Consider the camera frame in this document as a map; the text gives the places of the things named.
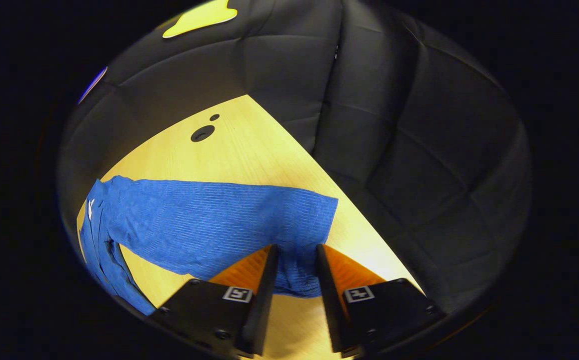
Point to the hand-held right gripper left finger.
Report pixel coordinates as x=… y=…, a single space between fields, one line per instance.
x=262 y=300

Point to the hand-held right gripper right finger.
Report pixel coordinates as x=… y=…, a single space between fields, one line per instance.
x=328 y=300

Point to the blue collared shirt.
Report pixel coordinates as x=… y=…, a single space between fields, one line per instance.
x=209 y=225

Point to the black backdrop cloth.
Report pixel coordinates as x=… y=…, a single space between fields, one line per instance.
x=419 y=150

